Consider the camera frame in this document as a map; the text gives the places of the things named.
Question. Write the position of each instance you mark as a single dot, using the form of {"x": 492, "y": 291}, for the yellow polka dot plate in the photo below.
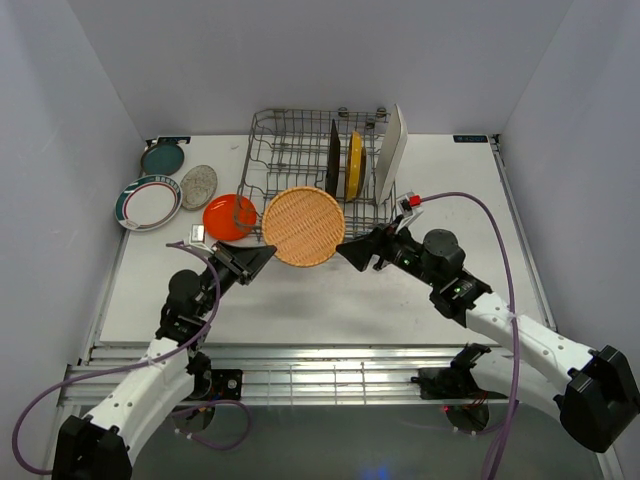
{"x": 356, "y": 167}

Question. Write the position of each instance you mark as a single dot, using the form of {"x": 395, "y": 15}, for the white rectangular plate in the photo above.
{"x": 390, "y": 155}

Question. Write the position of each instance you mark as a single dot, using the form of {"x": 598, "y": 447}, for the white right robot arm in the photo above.
{"x": 594, "y": 391}

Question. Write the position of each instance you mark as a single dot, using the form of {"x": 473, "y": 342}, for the dark teal round plate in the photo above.
{"x": 162, "y": 159}

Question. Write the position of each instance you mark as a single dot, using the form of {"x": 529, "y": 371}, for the green square glazed plate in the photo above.
{"x": 333, "y": 161}

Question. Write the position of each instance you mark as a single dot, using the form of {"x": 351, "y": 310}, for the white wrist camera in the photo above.
{"x": 196, "y": 235}
{"x": 409, "y": 209}

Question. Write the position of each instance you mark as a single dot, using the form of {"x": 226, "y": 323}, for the black label back left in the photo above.
{"x": 169, "y": 139}

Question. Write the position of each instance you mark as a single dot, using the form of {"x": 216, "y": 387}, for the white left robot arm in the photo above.
{"x": 174, "y": 376}

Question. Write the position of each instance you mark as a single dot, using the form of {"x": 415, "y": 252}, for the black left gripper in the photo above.
{"x": 243, "y": 262}

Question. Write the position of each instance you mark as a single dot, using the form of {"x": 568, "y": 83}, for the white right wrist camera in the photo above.
{"x": 409, "y": 209}

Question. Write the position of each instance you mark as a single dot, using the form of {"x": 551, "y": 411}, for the orange round plate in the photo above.
{"x": 229, "y": 217}

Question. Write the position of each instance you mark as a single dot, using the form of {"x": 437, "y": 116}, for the speckled beige oval plate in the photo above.
{"x": 198, "y": 187}

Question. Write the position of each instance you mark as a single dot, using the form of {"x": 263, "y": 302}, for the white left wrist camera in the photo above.
{"x": 196, "y": 235}

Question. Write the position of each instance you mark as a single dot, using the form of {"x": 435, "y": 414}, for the woven bamboo round plate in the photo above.
{"x": 305, "y": 224}

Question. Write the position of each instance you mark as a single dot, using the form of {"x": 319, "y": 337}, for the grey wire dish rack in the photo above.
{"x": 290, "y": 148}

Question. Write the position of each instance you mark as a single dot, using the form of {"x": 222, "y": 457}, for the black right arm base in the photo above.
{"x": 450, "y": 383}

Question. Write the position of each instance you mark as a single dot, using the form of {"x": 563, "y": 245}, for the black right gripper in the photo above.
{"x": 360, "y": 252}

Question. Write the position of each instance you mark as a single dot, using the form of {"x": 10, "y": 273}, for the white plate striped rim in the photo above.
{"x": 148, "y": 203}

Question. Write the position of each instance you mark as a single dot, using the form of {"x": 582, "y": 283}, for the black xdof label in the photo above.
{"x": 470, "y": 139}

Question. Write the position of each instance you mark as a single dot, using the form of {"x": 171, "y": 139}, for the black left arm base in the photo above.
{"x": 222, "y": 384}

